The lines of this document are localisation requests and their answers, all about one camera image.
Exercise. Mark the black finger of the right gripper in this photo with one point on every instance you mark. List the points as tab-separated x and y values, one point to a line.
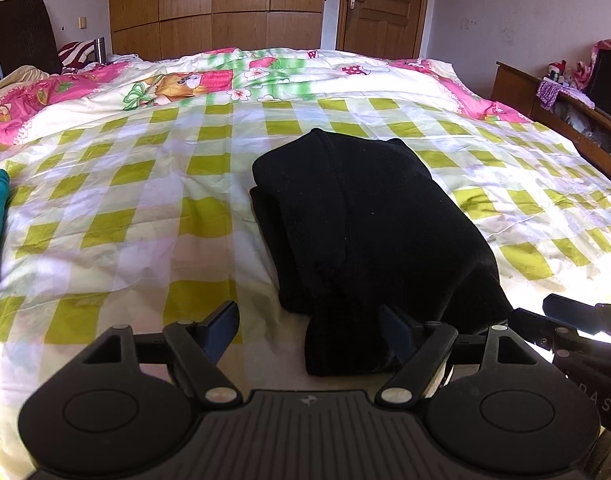
590	319

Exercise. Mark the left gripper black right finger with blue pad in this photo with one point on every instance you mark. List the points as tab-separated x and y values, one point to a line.
421	350

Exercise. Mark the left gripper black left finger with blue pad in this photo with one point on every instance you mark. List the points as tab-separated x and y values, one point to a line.
196	349

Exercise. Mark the black velvet long-sleeve dress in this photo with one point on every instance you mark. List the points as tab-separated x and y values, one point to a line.
360	235

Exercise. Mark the wooden side cabinet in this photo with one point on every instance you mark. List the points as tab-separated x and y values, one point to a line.
589	130

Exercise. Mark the checkered floral bed quilt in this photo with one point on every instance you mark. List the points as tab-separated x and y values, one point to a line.
130	205

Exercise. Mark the black television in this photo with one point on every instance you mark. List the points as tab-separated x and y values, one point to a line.
599	88

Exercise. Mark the purple lace cloth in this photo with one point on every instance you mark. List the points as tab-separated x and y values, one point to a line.
547	92

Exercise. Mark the pink cloth on television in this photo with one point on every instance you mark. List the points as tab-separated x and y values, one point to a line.
582	73

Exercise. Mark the small santa toy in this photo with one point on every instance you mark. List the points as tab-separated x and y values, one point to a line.
556	71

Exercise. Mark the red white striped pillow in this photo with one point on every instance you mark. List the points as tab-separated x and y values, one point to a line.
76	55

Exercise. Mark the beige pillow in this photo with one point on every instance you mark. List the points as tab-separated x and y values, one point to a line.
20	78

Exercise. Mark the wooden wardrobe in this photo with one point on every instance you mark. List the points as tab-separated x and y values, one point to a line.
159	29

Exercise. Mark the brown wooden door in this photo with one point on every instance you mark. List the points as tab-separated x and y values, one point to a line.
381	28

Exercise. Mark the dark wooden headboard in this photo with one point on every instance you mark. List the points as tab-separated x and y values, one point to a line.
27	37

